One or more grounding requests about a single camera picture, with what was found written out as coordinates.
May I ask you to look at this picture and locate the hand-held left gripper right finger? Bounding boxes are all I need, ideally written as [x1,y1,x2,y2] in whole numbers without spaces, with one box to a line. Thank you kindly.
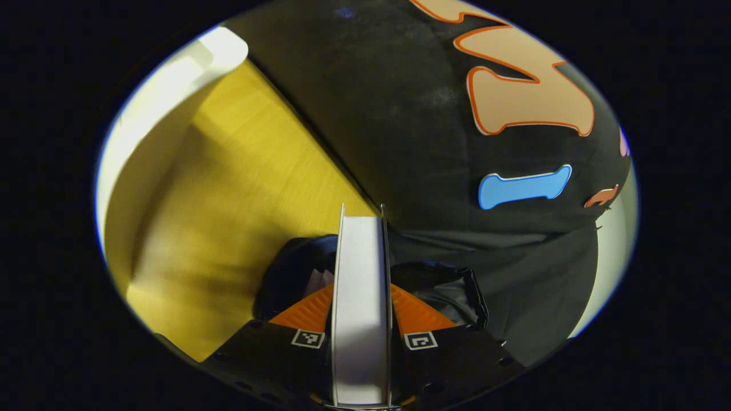
[389,283,526,400]

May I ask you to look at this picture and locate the black backdrop cloth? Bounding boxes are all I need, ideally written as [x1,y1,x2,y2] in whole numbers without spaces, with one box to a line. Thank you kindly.
[220,0,632,366]

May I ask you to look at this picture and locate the blue schoolbag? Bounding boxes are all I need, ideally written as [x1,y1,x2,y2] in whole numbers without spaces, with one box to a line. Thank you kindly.
[253,233,489,343]

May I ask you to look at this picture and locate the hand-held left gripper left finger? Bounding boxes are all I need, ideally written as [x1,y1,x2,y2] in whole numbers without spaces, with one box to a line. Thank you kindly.
[200,284,338,409]

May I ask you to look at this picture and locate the white bookshelf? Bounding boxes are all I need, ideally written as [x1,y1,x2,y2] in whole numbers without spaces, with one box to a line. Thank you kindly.
[96,26,249,286]

